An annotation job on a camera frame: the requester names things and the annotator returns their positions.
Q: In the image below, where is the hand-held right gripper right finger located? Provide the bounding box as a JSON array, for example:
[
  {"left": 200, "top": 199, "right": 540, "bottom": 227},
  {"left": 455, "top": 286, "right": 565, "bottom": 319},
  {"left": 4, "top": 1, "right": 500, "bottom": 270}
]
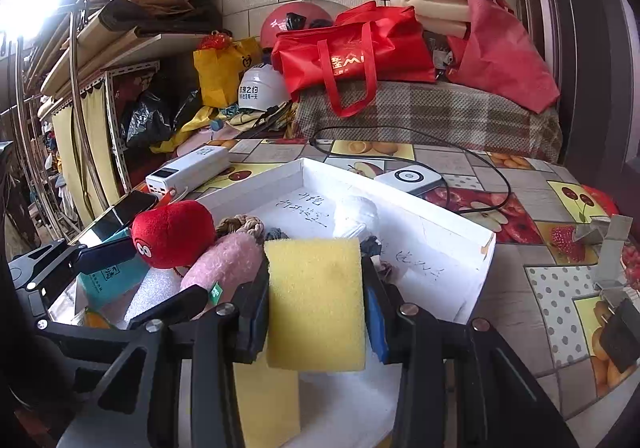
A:
[{"left": 361, "top": 255, "right": 581, "bottom": 448}]

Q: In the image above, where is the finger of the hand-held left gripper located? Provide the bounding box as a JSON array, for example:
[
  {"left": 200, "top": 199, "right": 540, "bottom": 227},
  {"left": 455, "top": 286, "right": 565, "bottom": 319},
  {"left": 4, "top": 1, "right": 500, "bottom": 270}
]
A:
[
  {"left": 7, "top": 233, "right": 137, "bottom": 290},
  {"left": 36, "top": 284, "right": 210, "bottom": 345}
]

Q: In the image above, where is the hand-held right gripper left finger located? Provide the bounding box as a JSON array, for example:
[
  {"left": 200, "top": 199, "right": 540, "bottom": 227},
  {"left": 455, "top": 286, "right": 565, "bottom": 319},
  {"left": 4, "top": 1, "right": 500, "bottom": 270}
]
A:
[{"left": 55, "top": 260, "right": 273, "bottom": 448}]

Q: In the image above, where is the teal box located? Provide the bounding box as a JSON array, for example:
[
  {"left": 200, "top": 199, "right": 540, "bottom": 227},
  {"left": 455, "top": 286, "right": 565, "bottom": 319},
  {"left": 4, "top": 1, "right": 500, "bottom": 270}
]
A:
[{"left": 77, "top": 233, "right": 151, "bottom": 311}]

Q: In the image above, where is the red plush apple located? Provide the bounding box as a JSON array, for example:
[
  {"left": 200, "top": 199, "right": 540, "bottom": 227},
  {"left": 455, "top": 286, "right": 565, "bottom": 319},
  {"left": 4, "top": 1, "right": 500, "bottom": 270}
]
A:
[{"left": 131, "top": 200, "right": 217, "bottom": 270}]

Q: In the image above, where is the pink plush toy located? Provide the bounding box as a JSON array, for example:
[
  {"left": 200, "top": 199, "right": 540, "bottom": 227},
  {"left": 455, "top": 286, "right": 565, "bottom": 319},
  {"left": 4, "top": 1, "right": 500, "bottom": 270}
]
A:
[{"left": 179, "top": 231, "right": 263, "bottom": 314}]

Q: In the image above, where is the deep yellow sponge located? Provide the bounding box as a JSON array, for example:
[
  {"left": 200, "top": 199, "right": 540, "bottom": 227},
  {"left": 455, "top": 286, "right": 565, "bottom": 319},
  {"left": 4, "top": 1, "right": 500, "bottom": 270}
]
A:
[{"left": 232, "top": 358, "right": 302, "bottom": 448}]

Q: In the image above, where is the white cardboard box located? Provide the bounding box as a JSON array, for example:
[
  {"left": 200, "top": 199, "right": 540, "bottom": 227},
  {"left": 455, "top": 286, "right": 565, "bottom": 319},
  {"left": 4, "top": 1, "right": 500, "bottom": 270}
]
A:
[{"left": 47, "top": 157, "right": 497, "bottom": 448}]

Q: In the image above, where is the black smartphone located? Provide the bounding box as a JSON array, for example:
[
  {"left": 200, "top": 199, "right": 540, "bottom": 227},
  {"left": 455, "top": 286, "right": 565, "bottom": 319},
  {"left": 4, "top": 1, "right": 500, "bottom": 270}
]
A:
[{"left": 80, "top": 190, "right": 160, "bottom": 244}]

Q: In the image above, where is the yellow shelf curtain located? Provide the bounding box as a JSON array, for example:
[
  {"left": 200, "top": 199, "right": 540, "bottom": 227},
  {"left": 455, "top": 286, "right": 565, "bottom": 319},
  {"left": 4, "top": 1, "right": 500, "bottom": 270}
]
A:
[{"left": 50, "top": 73, "right": 123, "bottom": 224}]

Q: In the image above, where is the white power bank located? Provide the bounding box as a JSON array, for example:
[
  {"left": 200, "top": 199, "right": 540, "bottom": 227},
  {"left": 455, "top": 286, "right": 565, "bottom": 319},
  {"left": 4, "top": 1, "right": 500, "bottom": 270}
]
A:
[{"left": 145, "top": 145, "right": 231, "bottom": 196}]

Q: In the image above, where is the black plastic bag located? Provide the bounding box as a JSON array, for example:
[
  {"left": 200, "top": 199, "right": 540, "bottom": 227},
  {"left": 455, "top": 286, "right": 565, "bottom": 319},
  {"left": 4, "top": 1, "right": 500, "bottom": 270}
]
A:
[{"left": 122, "top": 88, "right": 173, "bottom": 149}]

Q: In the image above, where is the white round-dial device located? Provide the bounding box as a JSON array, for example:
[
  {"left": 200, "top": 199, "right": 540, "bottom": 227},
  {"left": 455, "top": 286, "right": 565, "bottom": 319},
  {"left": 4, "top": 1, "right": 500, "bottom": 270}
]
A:
[{"left": 374, "top": 167, "right": 448, "bottom": 199}]

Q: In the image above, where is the fruit print tablecloth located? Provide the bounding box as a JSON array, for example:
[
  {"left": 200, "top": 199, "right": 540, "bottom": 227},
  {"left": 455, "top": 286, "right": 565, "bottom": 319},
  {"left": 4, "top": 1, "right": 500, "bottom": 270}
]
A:
[{"left": 65, "top": 137, "right": 640, "bottom": 448}]

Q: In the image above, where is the yellow cloth pile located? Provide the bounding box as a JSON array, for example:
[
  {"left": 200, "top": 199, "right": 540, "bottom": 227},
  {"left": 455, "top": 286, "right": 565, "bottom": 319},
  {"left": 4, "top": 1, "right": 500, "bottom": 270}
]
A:
[{"left": 150, "top": 103, "right": 296, "bottom": 154}]

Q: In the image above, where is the metal shelf rack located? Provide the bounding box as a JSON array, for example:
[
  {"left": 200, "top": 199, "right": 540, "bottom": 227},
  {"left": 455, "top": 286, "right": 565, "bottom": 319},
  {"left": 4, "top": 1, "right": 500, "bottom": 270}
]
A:
[{"left": 0, "top": 8, "right": 221, "bottom": 239}]

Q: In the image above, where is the plaid blanket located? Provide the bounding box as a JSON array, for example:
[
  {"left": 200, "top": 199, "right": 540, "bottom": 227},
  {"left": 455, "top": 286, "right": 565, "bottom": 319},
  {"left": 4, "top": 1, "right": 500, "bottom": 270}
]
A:
[{"left": 292, "top": 78, "right": 563, "bottom": 164}]

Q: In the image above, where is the yellow bag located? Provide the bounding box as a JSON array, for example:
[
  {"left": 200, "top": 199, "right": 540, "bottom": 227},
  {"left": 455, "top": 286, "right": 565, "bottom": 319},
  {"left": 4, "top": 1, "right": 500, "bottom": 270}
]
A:
[{"left": 192, "top": 30, "right": 263, "bottom": 108}]

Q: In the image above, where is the white helmet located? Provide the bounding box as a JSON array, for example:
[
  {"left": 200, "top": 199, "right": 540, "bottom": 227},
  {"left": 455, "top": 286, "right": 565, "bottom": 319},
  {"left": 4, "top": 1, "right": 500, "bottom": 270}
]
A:
[{"left": 236, "top": 62, "right": 291, "bottom": 111}]

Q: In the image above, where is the black box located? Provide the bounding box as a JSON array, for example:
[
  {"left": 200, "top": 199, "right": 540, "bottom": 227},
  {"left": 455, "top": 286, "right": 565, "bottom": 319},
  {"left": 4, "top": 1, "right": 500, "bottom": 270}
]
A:
[{"left": 597, "top": 298, "right": 638, "bottom": 374}]

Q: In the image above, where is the cardboard stack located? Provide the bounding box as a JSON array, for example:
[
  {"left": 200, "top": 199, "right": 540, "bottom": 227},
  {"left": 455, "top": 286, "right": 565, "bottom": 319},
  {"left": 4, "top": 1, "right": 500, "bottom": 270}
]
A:
[{"left": 97, "top": 0, "right": 218, "bottom": 36}]

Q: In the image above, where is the red printed packet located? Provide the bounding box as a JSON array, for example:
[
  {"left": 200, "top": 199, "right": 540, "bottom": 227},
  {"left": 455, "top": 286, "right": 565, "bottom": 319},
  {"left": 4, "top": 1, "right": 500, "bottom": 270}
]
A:
[{"left": 580, "top": 184, "right": 621, "bottom": 219}]

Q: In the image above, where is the red tote bag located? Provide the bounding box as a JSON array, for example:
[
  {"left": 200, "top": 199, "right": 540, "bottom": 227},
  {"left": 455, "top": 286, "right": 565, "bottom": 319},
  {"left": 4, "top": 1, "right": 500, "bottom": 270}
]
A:
[{"left": 270, "top": 0, "right": 436, "bottom": 118}]

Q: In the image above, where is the red helmet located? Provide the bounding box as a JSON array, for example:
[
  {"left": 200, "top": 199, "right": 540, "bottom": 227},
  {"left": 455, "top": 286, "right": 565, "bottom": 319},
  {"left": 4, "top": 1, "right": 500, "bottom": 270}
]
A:
[{"left": 260, "top": 0, "right": 335, "bottom": 49}]

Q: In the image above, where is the red cloth bag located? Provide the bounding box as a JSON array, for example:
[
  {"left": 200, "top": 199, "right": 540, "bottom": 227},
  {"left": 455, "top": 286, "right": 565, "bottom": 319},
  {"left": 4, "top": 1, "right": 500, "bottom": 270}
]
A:
[{"left": 445, "top": 0, "right": 561, "bottom": 114}]

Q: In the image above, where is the brown door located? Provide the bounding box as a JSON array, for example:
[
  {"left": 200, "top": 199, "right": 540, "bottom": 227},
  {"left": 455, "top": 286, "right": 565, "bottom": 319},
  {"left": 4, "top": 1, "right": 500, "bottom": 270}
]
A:
[{"left": 500, "top": 0, "right": 640, "bottom": 209}]

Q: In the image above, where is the braided rope toy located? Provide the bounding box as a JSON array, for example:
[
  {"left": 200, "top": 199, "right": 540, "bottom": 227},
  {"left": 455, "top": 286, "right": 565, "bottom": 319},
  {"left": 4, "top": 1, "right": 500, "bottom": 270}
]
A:
[{"left": 215, "top": 214, "right": 266, "bottom": 244}]

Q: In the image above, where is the black cable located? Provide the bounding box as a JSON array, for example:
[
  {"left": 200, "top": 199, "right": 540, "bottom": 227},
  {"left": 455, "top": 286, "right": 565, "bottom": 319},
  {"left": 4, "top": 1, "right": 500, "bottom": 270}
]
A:
[{"left": 310, "top": 127, "right": 512, "bottom": 215}]

